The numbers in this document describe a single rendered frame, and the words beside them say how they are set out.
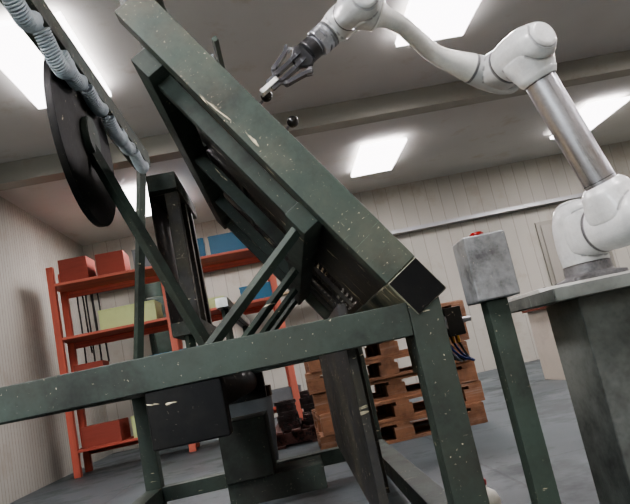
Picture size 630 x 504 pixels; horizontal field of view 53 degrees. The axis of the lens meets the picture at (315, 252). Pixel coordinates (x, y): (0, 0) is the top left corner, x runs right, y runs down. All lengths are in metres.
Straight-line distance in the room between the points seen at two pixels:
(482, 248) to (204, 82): 0.90
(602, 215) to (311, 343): 0.99
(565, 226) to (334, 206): 0.86
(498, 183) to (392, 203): 1.84
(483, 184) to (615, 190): 8.91
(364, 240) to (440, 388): 0.44
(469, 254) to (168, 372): 0.86
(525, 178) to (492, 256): 9.48
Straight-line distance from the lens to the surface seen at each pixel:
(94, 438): 7.82
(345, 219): 1.71
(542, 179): 11.34
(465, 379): 4.94
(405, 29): 2.04
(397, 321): 1.69
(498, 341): 1.78
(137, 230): 2.78
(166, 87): 2.01
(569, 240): 2.24
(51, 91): 2.66
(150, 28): 1.96
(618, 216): 2.08
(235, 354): 1.67
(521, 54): 2.12
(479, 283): 1.75
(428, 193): 10.67
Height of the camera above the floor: 0.68
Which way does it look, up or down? 10 degrees up
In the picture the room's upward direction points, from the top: 12 degrees counter-clockwise
